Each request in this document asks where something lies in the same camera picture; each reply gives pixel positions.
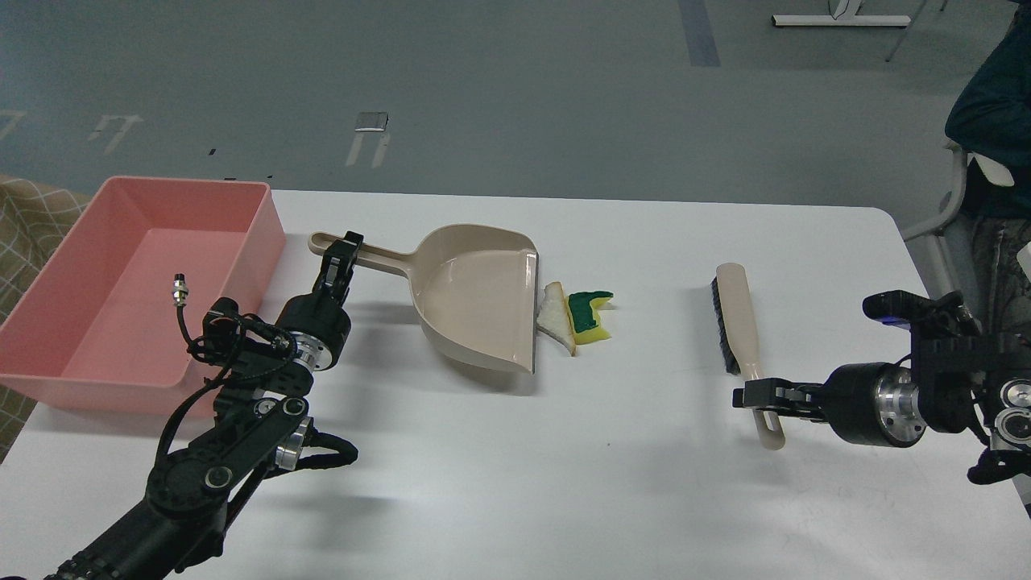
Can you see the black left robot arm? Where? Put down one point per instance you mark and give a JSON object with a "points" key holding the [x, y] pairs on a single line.
{"points": [[250, 423]]}

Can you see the toy bread slice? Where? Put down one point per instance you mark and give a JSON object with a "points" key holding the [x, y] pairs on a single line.
{"points": [[553, 317]]}

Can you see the pink plastic bin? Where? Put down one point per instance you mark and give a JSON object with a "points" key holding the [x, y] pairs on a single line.
{"points": [[97, 329]]}

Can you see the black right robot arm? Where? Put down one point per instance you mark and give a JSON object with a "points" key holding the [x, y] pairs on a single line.
{"points": [[955, 379]]}

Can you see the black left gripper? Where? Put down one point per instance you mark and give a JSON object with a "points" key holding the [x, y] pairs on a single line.
{"points": [[317, 319]]}

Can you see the beige checkered cloth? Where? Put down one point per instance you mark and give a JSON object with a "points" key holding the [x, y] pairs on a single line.
{"points": [[35, 218]]}

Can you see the beige hand brush black bristles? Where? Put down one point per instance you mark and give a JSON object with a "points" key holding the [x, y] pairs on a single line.
{"points": [[739, 341]]}

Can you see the person in teal sweater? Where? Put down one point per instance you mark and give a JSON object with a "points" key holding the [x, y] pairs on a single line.
{"points": [[991, 117]]}

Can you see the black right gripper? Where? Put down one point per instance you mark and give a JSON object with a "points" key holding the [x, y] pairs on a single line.
{"points": [[863, 403]]}

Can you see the white table base on floor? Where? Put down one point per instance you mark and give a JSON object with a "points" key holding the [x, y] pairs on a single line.
{"points": [[845, 14]]}

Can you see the beige plastic dustpan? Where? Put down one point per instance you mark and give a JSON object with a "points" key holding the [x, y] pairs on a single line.
{"points": [[474, 288]]}

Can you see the grey chair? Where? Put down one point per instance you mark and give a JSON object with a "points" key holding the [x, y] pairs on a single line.
{"points": [[941, 244]]}

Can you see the yellow green sponge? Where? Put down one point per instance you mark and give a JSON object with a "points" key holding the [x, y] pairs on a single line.
{"points": [[583, 309]]}

